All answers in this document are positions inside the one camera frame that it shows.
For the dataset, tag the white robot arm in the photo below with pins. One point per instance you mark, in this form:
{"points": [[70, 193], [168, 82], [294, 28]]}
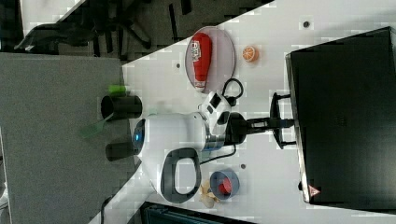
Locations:
{"points": [[161, 141]]}

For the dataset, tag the red ketchup bottle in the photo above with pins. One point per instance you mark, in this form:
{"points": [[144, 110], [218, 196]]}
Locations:
{"points": [[201, 52]]}

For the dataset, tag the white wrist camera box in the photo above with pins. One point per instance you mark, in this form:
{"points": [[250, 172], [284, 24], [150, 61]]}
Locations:
{"points": [[216, 111]]}

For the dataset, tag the black toaster oven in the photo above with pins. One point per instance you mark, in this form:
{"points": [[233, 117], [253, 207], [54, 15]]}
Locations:
{"points": [[343, 103]]}

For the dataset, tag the orange slice toy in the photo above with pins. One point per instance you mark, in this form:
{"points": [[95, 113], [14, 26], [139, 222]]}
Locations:
{"points": [[250, 54]]}

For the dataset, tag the lime green object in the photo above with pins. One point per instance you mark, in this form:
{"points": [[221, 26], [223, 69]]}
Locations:
{"points": [[116, 90]]}

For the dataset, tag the small black cylinder holder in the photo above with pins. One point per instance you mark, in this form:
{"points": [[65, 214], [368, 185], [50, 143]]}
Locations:
{"points": [[117, 151]]}

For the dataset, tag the black office chair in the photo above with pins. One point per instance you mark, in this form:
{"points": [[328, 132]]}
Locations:
{"points": [[91, 19]]}

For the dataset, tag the grey round plate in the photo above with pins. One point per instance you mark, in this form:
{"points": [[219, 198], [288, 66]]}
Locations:
{"points": [[222, 59]]}

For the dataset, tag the red strawberry toy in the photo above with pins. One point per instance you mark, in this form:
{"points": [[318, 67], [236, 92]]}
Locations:
{"points": [[225, 187]]}

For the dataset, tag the green slotted spatula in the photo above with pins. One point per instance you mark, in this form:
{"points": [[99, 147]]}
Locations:
{"points": [[95, 128]]}

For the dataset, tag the large black cylinder holder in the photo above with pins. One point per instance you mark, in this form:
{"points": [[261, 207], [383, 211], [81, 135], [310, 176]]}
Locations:
{"points": [[121, 107]]}

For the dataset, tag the blue cup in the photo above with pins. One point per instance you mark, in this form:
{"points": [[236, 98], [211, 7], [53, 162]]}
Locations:
{"points": [[217, 177]]}

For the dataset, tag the peeled banana toy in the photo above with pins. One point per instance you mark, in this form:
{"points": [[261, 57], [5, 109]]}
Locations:
{"points": [[207, 196]]}

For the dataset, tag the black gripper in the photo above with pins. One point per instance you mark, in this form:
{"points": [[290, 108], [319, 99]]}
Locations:
{"points": [[237, 129]]}

